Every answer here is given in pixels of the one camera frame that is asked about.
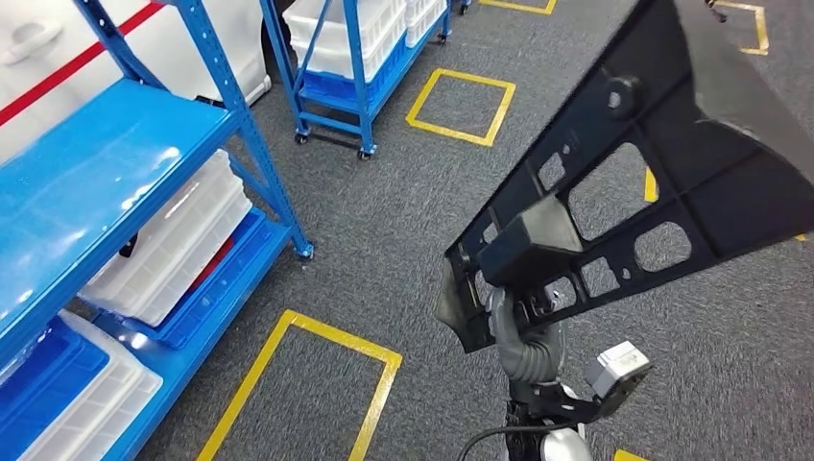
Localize black plastic licence plate frame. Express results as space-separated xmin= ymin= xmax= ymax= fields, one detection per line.
xmin=434 ymin=0 xmax=814 ymax=354

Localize white car with red stripe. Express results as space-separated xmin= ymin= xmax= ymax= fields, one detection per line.
xmin=0 ymin=0 xmax=274 ymax=163

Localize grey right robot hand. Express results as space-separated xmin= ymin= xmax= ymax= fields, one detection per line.
xmin=488 ymin=286 xmax=568 ymax=387

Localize blue metal shelf rack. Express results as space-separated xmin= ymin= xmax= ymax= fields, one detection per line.
xmin=257 ymin=0 xmax=454 ymax=160
xmin=0 ymin=0 xmax=316 ymax=461

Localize red flat item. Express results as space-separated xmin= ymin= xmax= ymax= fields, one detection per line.
xmin=189 ymin=236 xmax=238 ymax=293

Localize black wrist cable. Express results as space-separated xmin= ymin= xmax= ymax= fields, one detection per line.
xmin=456 ymin=423 xmax=556 ymax=461

